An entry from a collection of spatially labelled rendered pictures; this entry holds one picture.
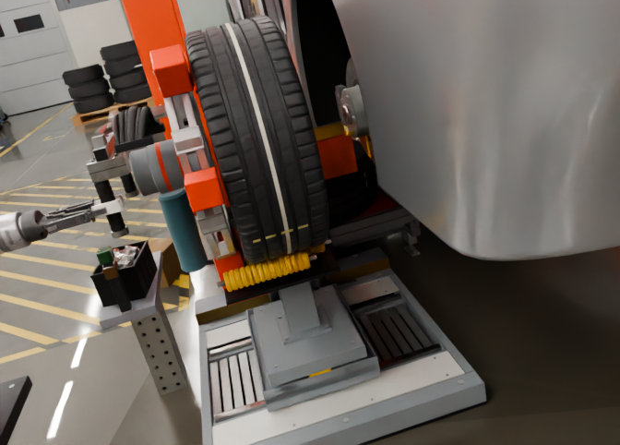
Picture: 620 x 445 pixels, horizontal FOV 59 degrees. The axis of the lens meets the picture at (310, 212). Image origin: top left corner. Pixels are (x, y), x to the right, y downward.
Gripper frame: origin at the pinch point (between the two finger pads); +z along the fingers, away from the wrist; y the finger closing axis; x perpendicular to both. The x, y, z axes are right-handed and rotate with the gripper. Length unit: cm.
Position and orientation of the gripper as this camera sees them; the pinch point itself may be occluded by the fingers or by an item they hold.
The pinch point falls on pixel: (109, 205)
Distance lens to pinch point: 146.6
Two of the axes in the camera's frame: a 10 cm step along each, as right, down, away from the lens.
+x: -2.1, -9.1, -3.6
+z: 9.6, -2.7, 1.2
